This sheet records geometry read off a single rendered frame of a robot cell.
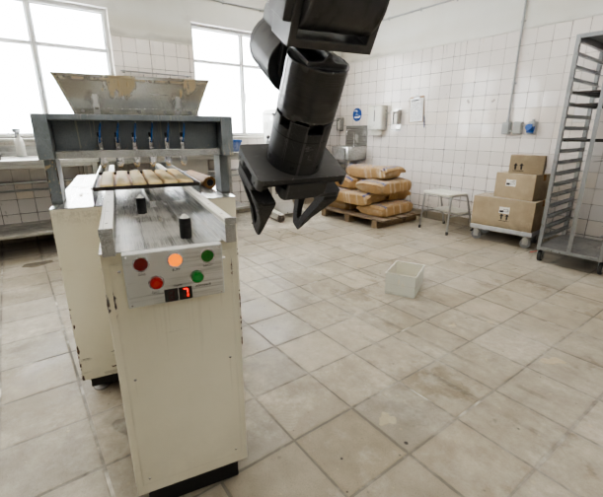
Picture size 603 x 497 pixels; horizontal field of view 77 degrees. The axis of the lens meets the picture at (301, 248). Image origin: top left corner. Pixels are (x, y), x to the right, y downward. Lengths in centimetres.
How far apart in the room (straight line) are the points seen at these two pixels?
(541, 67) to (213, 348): 429
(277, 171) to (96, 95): 139
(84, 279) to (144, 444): 76
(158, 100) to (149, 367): 106
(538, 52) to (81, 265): 442
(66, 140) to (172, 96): 44
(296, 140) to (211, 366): 91
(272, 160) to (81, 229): 139
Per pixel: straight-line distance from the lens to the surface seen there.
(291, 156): 38
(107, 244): 99
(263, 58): 41
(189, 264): 102
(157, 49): 518
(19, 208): 492
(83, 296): 181
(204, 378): 121
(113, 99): 174
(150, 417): 125
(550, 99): 473
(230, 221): 100
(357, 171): 507
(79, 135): 176
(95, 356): 193
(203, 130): 179
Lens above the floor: 112
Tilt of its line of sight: 17 degrees down
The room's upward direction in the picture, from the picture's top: straight up
